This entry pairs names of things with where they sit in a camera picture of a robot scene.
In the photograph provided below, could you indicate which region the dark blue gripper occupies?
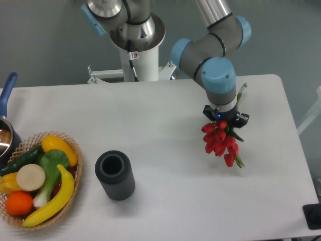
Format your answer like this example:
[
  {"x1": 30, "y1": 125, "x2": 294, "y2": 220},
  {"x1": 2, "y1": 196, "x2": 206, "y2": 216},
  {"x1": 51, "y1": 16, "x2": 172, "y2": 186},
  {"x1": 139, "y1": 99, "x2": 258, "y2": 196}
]
[{"x1": 203, "y1": 104, "x2": 250, "y2": 128}]

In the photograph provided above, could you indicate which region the red tulip bouquet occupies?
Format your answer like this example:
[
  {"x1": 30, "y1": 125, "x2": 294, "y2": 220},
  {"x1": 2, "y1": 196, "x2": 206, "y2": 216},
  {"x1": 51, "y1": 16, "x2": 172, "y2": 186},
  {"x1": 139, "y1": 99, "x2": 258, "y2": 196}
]
[{"x1": 201, "y1": 82, "x2": 248, "y2": 169}]

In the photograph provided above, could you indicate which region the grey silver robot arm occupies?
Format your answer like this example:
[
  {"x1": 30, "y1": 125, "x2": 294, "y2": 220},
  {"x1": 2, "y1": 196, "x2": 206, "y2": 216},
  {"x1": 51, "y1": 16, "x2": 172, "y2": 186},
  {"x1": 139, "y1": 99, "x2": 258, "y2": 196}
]
[{"x1": 81, "y1": 1, "x2": 251, "y2": 128}]

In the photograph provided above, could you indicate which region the dark grey ribbed vase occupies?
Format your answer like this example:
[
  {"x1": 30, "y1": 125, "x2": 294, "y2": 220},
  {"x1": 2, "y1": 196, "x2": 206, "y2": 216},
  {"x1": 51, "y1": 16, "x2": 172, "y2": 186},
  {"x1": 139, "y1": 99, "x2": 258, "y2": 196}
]
[{"x1": 95, "y1": 150, "x2": 135, "y2": 201}]

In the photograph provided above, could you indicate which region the black device at edge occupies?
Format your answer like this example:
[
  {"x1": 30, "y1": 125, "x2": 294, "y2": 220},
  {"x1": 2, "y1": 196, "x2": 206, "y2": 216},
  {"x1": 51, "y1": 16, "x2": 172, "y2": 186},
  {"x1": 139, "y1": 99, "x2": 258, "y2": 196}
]
[{"x1": 302, "y1": 203, "x2": 320, "y2": 230}]

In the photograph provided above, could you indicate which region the red fruit in basket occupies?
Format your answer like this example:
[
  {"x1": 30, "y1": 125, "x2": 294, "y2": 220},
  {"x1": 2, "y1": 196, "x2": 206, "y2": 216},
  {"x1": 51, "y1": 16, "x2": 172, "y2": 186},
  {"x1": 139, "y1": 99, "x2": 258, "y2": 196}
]
[{"x1": 52, "y1": 167, "x2": 76, "y2": 198}]

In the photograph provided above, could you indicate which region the yellow banana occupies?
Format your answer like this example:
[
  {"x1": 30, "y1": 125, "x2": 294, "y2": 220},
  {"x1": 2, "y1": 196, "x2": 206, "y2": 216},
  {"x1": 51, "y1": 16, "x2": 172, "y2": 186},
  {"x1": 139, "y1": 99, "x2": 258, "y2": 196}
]
[{"x1": 23, "y1": 164, "x2": 75, "y2": 227}]

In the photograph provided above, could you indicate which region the yellow squash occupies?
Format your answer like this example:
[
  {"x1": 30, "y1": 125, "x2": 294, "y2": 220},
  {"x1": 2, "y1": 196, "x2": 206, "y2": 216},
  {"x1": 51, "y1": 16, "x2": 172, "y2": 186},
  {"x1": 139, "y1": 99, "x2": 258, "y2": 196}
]
[{"x1": 41, "y1": 135, "x2": 78, "y2": 167}]

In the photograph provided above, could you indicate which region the green bok choy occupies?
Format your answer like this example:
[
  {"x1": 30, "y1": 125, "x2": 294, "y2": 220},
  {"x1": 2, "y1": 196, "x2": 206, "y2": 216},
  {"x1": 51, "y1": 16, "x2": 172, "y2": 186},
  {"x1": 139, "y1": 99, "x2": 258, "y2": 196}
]
[{"x1": 34, "y1": 149, "x2": 69, "y2": 209}]

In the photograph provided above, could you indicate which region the woven wicker basket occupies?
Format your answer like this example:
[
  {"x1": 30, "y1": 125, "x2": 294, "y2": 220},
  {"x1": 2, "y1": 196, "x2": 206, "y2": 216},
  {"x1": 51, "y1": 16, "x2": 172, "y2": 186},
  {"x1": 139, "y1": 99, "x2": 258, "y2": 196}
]
[{"x1": 1, "y1": 131, "x2": 83, "y2": 230}]

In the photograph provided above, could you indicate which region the green cucumber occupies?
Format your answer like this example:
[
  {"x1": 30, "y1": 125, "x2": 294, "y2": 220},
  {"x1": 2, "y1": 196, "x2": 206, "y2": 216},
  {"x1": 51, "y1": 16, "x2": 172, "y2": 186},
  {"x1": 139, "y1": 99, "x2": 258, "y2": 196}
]
[{"x1": 1, "y1": 145, "x2": 44, "y2": 177}]

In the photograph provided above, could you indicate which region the beige round disc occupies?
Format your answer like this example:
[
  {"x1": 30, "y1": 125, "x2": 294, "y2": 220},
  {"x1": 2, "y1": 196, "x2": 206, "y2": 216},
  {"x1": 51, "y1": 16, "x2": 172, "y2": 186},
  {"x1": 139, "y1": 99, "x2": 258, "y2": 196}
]
[{"x1": 16, "y1": 164, "x2": 46, "y2": 191}]

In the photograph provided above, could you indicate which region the orange fruit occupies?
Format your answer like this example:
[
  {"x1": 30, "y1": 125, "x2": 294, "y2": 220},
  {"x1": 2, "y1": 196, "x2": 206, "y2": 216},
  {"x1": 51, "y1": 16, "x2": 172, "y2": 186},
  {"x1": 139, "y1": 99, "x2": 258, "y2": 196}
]
[{"x1": 5, "y1": 191, "x2": 33, "y2": 216}]

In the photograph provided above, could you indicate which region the yellow bell pepper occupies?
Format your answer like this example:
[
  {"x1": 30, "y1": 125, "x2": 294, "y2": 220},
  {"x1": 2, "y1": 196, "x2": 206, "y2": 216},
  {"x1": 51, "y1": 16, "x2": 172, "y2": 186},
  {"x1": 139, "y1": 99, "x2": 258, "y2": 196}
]
[{"x1": 1, "y1": 172, "x2": 22, "y2": 195}]

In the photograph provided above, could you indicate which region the white clamp bracket right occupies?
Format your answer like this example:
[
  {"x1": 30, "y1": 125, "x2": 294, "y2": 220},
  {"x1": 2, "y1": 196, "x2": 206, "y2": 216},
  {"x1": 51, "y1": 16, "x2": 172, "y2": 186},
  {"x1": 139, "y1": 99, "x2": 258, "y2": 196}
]
[{"x1": 158, "y1": 60, "x2": 177, "y2": 81}]

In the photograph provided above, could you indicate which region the white clamp bracket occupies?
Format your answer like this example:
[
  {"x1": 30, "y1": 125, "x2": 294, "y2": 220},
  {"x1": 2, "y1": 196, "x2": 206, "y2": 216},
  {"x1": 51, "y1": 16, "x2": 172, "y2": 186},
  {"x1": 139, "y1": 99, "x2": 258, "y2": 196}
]
[
  {"x1": 158, "y1": 60, "x2": 177, "y2": 81},
  {"x1": 87, "y1": 65, "x2": 124, "y2": 84}
]

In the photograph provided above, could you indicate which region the white frame at right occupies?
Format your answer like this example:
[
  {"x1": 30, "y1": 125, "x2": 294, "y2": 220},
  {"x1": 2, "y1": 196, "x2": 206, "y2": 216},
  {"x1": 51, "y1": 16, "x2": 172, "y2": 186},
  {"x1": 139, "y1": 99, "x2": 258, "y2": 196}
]
[{"x1": 296, "y1": 86, "x2": 320, "y2": 135}]

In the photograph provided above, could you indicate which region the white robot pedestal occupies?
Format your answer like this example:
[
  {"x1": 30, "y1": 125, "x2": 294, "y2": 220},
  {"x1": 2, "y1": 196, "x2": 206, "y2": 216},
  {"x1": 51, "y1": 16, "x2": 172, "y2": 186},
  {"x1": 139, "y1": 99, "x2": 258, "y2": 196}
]
[{"x1": 109, "y1": 14, "x2": 166, "y2": 82}]

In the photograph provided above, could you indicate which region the black cable on pedestal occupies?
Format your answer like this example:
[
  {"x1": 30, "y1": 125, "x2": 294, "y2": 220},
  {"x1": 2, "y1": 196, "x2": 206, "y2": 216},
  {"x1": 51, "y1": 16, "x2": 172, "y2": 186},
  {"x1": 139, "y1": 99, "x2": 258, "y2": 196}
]
[{"x1": 126, "y1": 39, "x2": 139, "y2": 82}]

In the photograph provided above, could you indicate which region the white clamp bracket left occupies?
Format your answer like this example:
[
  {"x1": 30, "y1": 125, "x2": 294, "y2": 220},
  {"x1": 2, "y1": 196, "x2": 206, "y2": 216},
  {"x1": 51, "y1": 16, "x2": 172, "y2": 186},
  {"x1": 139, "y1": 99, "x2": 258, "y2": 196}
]
[{"x1": 87, "y1": 65, "x2": 124, "y2": 84}]

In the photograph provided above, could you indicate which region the blue handled saucepan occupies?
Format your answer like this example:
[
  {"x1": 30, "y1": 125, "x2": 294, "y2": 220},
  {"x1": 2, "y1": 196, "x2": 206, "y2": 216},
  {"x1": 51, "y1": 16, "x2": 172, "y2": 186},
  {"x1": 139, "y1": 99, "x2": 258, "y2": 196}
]
[{"x1": 1, "y1": 72, "x2": 21, "y2": 169}]

